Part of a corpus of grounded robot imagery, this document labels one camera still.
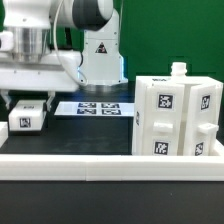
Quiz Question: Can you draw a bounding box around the white cabinet body box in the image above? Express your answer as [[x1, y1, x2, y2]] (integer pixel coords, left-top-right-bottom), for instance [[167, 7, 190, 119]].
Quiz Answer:
[[132, 62, 219, 156]]

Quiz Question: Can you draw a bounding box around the white base marker plate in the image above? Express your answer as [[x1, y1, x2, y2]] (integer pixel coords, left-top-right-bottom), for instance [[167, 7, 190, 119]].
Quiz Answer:
[[55, 101, 134, 117]]

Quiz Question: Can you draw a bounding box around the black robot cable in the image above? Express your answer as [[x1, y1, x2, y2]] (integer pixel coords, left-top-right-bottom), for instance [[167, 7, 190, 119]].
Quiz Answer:
[[63, 26, 75, 52]]

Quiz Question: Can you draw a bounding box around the white cabinet top block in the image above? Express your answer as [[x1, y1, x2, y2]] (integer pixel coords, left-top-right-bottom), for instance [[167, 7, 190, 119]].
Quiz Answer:
[[8, 100, 46, 131]]

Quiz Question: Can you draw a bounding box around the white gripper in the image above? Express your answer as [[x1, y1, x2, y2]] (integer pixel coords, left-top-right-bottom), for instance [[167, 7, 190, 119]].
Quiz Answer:
[[0, 51, 82, 111]]

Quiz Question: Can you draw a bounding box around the white U-shaped fence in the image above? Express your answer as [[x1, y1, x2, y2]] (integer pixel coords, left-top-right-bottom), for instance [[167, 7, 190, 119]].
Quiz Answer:
[[0, 121, 224, 182]]

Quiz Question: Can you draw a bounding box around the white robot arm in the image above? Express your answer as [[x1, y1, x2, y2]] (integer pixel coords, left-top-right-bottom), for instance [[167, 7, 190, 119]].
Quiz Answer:
[[0, 0, 127, 104]]

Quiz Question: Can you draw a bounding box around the white cabinet door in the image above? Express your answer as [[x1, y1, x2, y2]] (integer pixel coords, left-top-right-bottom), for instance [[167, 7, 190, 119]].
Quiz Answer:
[[183, 82, 223, 156], [143, 83, 184, 156]]

